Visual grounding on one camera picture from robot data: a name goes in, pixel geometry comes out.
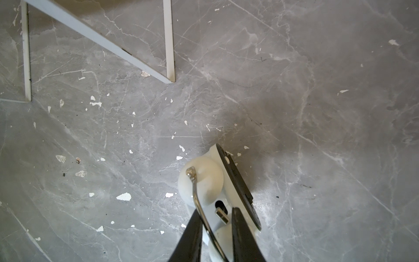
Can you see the white two-tier metal shelf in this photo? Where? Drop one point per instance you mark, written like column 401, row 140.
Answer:
column 59, row 13

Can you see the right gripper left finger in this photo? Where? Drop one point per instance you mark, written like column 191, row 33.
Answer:
column 189, row 247

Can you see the white twin-bell alarm clock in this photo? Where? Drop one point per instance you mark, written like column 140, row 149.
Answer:
column 213, row 185

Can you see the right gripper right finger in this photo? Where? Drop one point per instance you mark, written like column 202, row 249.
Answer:
column 245, row 248

